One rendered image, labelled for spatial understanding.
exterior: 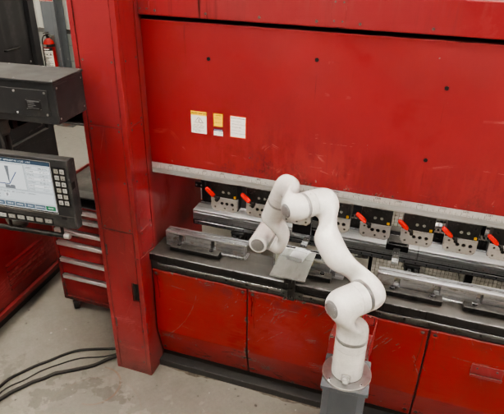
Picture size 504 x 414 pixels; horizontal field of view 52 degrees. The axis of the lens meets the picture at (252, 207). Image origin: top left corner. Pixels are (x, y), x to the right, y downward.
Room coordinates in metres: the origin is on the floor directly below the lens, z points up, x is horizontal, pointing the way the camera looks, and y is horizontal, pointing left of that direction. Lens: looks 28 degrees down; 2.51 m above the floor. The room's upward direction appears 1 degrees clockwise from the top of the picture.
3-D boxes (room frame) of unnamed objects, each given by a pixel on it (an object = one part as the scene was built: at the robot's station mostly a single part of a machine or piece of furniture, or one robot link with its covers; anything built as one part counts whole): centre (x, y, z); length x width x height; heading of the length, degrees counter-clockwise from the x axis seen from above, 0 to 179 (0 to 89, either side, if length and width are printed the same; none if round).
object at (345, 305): (1.45, -0.35, 1.30); 0.19 x 0.12 x 0.24; 122
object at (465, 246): (2.12, -1.00, 1.26); 0.15 x 0.09 x 0.17; 72
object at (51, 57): (7.01, 2.75, 1.04); 0.18 x 0.17 x 0.56; 76
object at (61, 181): (2.22, 1.04, 1.42); 0.45 x 0.12 x 0.36; 77
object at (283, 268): (2.22, -0.22, 1.00); 0.26 x 0.18 x 0.01; 162
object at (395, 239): (2.36, -0.79, 1.01); 0.26 x 0.12 x 0.05; 162
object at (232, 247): (2.53, 0.26, 0.92); 0.50 x 0.06 x 0.10; 72
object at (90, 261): (3.16, 1.05, 0.50); 0.50 x 0.50 x 1.00; 72
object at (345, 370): (1.47, -0.38, 1.09); 0.19 x 0.19 x 0.18
